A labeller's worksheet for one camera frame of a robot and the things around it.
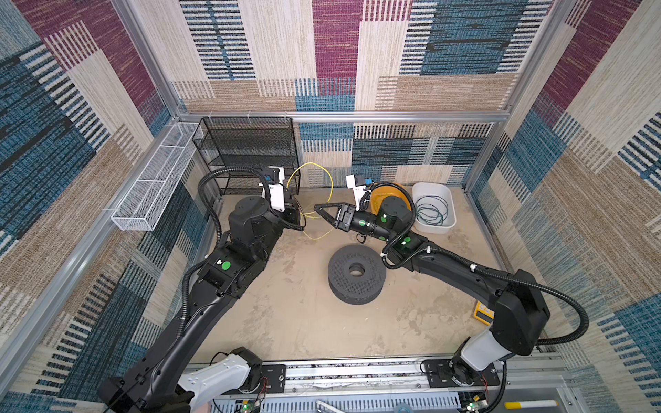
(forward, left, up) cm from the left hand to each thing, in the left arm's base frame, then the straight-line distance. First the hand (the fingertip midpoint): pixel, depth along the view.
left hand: (292, 186), depth 62 cm
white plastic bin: (+34, -58, -37) cm, 76 cm away
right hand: (-2, -6, -7) cm, 9 cm away
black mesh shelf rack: (+45, +33, -19) cm, 59 cm away
